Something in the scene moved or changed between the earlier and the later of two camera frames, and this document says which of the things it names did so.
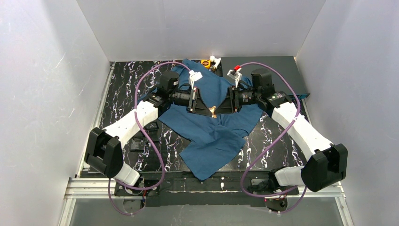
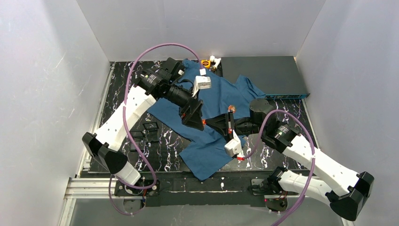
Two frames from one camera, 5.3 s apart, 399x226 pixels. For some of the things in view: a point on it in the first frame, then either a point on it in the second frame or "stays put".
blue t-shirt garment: (207, 140) stays put
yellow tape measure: (206, 63) stays put
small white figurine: (214, 62) stays put
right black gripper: (233, 99) -> (230, 124)
